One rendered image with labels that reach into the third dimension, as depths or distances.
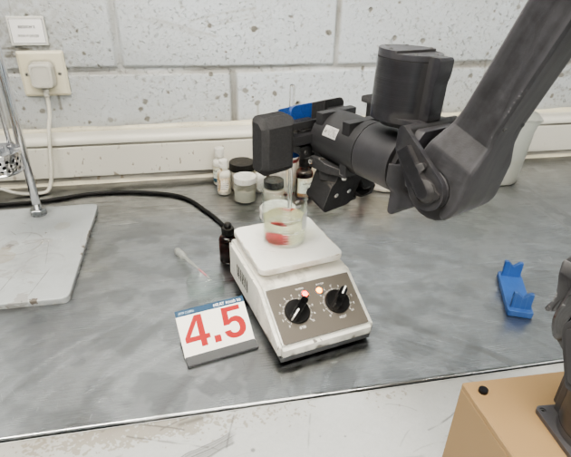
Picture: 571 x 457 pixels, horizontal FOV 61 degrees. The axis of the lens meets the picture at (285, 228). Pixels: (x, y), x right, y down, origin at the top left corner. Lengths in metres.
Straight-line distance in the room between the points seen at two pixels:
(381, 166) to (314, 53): 0.66
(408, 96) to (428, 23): 0.74
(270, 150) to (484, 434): 0.32
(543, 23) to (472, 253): 0.55
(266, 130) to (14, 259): 0.52
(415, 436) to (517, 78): 0.36
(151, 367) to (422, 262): 0.45
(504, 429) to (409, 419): 0.15
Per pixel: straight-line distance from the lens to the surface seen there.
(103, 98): 1.10
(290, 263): 0.62
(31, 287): 0.79
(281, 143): 0.50
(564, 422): 0.46
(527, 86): 0.39
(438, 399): 0.60
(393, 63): 0.44
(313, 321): 0.61
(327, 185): 0.53
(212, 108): 1.09
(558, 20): 0.38
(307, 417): 0.56
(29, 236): 0.93
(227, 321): 0.63
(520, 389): 0.49
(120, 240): 0.88
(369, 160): 0.47
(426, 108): 0.45
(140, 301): 0.73
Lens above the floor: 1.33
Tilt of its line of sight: 29 degrees down
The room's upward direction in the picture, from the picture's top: 1 degrees clockwise
